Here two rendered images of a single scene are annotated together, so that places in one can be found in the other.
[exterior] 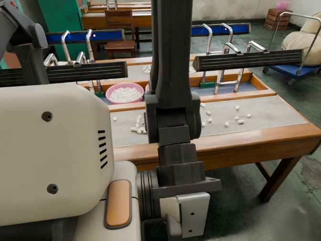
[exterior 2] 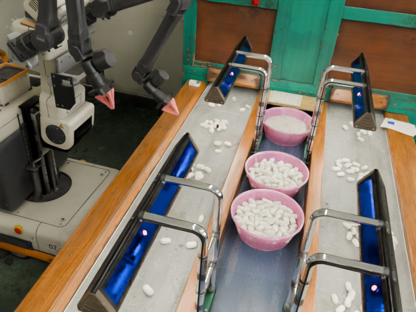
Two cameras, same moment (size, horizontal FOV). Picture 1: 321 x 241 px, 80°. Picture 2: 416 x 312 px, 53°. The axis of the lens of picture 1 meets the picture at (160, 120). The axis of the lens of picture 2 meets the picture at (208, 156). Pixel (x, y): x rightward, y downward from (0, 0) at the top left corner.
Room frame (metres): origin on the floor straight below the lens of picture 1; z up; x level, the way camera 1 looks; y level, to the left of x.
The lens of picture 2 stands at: (1.43, -1.18, 1.79)
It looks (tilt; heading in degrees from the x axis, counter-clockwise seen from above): 35 degrees down; 112
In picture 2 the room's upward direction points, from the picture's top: 4 degrees clockwise
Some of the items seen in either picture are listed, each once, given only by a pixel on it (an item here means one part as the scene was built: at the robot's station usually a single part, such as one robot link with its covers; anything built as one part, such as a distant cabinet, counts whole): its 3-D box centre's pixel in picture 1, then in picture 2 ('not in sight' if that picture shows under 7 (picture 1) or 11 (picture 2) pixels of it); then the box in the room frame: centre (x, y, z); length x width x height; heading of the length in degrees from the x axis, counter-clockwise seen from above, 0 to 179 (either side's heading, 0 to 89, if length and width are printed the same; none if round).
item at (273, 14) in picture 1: (278, 15); not in sight; (5.75, -3.19, 0.32); 0.42 x 0.42 x 0.64; 8
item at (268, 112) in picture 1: (155, 124); (186, 182); (0.86, 0.03, 0.73); 1.81 x 0.30 x 0.02; 100
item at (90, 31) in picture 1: (85, 65); (333, 120); (1.31, 0.55, 0.90); 0.20 x 0.19 x 0.45; 100
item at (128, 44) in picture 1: (121, 44); not in sight; (3.09, 0.63, 0.45); 0.44 x 0.43 x 0.91; 93
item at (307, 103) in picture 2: not in sight; (291, 100); (1.05, 0.90, 0.77); 0.33 x 0.15 x 0.01; 10
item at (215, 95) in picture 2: (61, 72); (231, 65); (0.84, 0.47, 1.08); 0.62 x 0.08 x 0.07; 100
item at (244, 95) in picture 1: (151, 109); (229, 195); (1.03, 0.06, 0.71); 1.81 x 0.05 x 0.11; 100
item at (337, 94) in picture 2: not in sight; (358, 98); (1.38, 1.01, 0.83); 0.30 x 0.06 x 0.07; 10
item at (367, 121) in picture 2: (79, 36); (363, 86); (1.39, 0.57, 1.08); 0.62 x 0.08 x 0.07; 100
